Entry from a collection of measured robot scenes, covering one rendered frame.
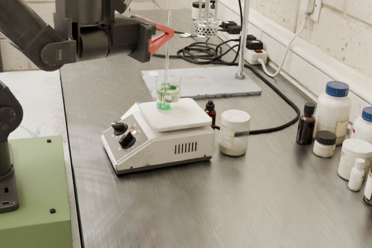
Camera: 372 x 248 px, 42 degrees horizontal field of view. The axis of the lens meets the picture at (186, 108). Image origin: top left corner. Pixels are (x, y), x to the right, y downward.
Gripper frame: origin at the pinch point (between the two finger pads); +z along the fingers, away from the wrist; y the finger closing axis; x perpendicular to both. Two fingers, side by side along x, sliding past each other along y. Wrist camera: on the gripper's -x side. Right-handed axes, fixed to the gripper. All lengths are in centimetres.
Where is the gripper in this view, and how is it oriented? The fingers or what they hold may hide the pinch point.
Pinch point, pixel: (169, 32)
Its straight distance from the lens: 91.8
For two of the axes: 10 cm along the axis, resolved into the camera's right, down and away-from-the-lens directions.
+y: -6.4, -3.5, 6.8
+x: -0.8, 9.2, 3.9
